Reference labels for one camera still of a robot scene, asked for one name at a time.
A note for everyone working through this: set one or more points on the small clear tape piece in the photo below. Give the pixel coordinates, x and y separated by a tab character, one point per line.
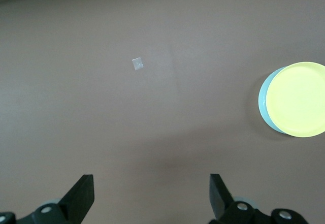
137	64

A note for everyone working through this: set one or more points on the yellow plastic plate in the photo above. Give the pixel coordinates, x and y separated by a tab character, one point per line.
299	99

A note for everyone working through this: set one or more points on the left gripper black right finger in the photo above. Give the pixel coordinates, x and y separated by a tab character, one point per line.
221	203

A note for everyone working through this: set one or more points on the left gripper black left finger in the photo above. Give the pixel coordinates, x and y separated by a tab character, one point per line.
78	201

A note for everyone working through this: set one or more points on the pale green plastic plate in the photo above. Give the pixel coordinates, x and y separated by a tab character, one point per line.
262	102

